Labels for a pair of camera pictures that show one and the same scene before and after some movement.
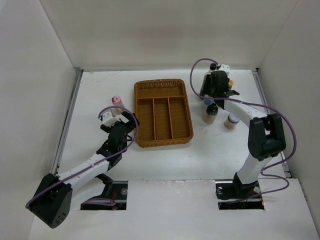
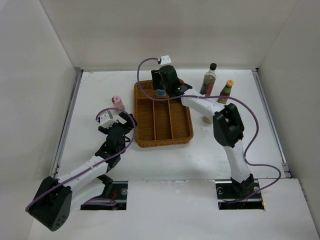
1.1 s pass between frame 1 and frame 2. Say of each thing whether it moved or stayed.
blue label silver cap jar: moved
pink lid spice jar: stayed
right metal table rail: stayed
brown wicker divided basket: stayed
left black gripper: stayed
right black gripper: moved
